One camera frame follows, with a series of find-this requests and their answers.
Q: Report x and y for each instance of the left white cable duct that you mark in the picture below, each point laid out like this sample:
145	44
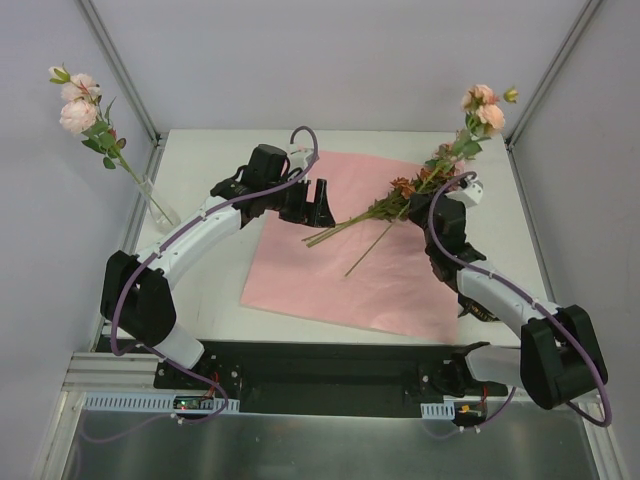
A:
158	403

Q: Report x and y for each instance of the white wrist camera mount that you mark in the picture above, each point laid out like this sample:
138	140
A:
300	158
470	194

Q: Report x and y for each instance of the black ribbon gold lettering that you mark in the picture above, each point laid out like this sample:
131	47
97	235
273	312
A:
468	306

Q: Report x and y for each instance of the aluminium front rail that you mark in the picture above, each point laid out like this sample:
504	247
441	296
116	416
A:
110	372

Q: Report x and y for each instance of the left aluminium corner post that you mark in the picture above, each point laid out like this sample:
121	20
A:
109	50

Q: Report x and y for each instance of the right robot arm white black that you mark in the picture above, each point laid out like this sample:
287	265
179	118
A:
558	358

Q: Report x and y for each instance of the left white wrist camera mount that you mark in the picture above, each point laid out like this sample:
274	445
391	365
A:
300	158

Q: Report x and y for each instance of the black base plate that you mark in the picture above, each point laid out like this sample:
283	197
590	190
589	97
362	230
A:
389	401

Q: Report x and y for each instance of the right aluminium corner post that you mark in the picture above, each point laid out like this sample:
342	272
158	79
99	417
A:
576	32

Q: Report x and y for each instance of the light pink rose stem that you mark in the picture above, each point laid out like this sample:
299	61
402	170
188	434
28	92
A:
83	114

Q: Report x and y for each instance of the aluminium corner post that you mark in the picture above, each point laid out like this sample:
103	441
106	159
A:
576	32
109	50

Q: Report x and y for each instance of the pink wrapping paper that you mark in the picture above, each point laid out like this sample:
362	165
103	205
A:
371	276

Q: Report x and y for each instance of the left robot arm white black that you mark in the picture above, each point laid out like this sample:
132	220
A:
137	290

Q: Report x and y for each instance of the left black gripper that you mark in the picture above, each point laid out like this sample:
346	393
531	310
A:
304	204

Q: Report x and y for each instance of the white cable duct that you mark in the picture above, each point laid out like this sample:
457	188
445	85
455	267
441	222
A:
444	411
158	403

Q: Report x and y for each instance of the clear glass vase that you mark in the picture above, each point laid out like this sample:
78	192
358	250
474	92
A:
163	215

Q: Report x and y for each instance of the right white cable duct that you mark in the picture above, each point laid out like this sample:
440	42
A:
444	411

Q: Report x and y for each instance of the artificial flower bouquet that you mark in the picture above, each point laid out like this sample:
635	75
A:
443	165

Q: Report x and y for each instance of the peach rose stem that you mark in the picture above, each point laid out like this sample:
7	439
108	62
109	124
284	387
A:
484	118

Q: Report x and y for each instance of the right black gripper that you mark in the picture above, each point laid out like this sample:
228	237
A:
420	205

